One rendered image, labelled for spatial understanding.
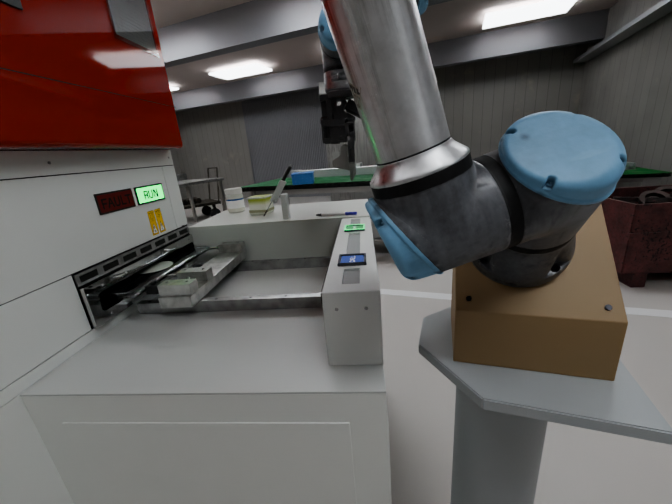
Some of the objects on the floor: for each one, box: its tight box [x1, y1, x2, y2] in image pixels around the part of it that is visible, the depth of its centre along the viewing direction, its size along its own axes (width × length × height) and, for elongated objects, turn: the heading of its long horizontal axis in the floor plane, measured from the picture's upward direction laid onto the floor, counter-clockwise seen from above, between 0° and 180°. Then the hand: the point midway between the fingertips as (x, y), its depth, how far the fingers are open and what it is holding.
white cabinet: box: [21, 338, 392, 504], centre depth 108 cm, size 64×96×82 cm, turn 10°
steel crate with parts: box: [601, 185, 672, 288], centre depth 253 cm, size 95×110×68 cm
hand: (354, 175), depth 82 cm, fingers closed
